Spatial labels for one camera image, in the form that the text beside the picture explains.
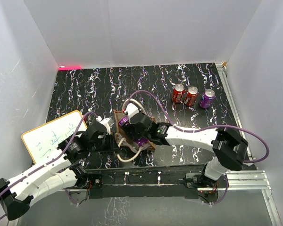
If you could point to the aluminium frame rail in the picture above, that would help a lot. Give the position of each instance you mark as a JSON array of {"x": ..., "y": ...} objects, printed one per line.
[{"x": 235, "y": 180}]

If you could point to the red Coca-Cola can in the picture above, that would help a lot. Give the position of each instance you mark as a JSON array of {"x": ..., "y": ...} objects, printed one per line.
[
  {"x": 178, "y": 92},
  {"x": 191, "y": 96}
]

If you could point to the purple fanta can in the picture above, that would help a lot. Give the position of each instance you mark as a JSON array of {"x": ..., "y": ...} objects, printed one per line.
[
  {"x": 124, "y": 121},
  {"x": 207, "y": 98},
  {"x": 140, "y": 141}
]

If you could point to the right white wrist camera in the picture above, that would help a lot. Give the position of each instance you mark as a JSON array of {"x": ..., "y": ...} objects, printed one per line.
[{"x": 131, "y": 110}]

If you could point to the yellow-framed whiteboard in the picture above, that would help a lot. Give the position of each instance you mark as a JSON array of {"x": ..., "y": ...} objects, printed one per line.
[{"x": 44, "y": 139}]

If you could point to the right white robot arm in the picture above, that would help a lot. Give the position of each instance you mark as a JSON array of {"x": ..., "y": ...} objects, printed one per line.
[{"x": 227, "y": 144}]

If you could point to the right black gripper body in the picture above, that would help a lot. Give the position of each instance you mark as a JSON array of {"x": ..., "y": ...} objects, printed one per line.
[{"x": 129, "y": 127}]

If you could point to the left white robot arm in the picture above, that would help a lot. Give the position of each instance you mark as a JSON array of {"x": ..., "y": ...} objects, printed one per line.
[{"x": 59, "y": 170}]

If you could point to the pink tape strip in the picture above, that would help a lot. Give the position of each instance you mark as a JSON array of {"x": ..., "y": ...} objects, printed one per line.
[{"x": 64, "y": 68}]

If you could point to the burlap canvas tote bag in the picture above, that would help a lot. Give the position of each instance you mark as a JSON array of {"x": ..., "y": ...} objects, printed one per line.
[{"x": 124, "y": 135}]

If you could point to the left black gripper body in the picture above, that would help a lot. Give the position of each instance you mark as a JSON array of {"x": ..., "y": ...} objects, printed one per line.
[{"x": 103, "y": 146}]

